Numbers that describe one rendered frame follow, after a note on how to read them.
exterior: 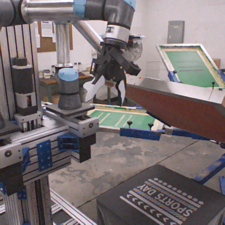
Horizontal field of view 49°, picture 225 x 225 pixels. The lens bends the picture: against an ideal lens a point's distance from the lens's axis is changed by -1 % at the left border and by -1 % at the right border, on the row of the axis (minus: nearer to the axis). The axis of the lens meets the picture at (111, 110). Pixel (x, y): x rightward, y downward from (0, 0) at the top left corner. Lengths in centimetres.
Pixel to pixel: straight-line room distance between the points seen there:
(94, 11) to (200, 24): 525
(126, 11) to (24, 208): 145
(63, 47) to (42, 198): 99
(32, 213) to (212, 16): 512
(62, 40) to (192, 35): 472
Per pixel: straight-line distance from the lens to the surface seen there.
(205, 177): 157
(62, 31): 161
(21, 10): 107
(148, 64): 684
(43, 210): 186
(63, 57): 162
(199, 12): 603
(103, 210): 123
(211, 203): 131
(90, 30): 152
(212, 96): 75
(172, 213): 120
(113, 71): 77
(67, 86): 149
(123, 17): 78
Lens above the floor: 172
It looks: 18 degrees down
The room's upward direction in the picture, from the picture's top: straight up
